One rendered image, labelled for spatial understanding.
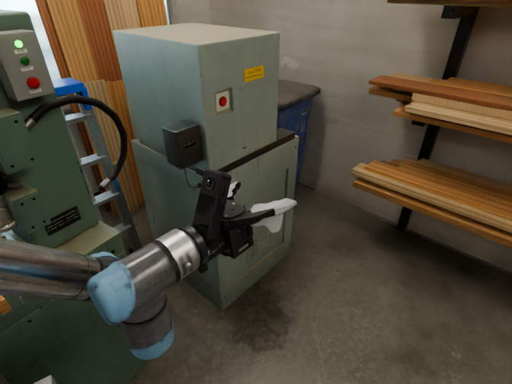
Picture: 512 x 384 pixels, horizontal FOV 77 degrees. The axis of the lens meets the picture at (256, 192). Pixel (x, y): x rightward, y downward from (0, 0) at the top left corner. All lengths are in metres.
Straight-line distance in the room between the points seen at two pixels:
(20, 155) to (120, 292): 0.68
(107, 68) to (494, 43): 2.39
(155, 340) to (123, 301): 0.12
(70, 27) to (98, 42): 0.20
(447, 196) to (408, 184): 0.21
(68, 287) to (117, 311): 0.13
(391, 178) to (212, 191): 1.63
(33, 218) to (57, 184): 0.16
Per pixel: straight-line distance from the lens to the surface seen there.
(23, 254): 0.55
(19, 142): 1.08
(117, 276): 0.48
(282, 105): 2.12
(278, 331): 1.90
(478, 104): 1.80
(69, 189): 1.28
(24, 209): 1.13
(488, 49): 2.24
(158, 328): 0.56
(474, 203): 2.00
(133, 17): 2.79
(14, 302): 1.12
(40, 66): 1.09
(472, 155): 2.37
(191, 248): 0.51
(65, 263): 0.58
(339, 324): 1.98
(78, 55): 2.56
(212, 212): 0.53
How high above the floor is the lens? 1.58
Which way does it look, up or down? 33 degrees down
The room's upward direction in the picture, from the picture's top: straight up
